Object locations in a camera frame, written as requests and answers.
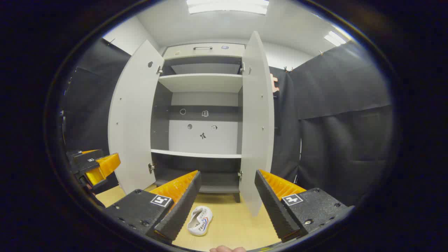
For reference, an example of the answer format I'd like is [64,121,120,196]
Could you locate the white shoe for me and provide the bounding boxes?
[187,206,213,236]

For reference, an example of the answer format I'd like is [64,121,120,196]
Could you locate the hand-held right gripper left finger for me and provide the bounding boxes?
[104,170,202,244]

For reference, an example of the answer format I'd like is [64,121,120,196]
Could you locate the small ceiling light panel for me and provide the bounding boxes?
[324,31,347,47]

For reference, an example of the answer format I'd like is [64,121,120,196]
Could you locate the light grey cabinet door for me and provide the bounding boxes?
[239,31,275,217]
[108,39,165,195]

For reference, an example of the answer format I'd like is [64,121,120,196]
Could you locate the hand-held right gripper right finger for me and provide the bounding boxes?
[254,169,354,243]

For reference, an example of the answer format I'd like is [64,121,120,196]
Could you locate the grey shoe cabinet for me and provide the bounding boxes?
[150,43,246,203]

